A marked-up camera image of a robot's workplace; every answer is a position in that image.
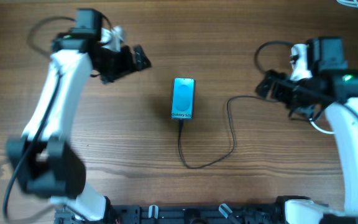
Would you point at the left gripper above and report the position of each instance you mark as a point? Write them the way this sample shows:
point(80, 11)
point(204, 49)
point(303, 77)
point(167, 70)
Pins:
point(128, 66)

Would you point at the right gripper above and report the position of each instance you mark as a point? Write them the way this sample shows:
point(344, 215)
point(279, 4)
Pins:
point(280, 83)

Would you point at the smartphone with teal screen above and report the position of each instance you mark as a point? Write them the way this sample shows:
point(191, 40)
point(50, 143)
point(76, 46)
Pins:
point(183, 98)

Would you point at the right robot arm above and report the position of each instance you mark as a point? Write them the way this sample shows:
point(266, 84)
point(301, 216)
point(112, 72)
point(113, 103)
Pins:
point(321, 83)

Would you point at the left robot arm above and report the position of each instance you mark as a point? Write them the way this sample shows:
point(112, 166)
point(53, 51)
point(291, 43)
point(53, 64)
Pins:
point(43, 162)

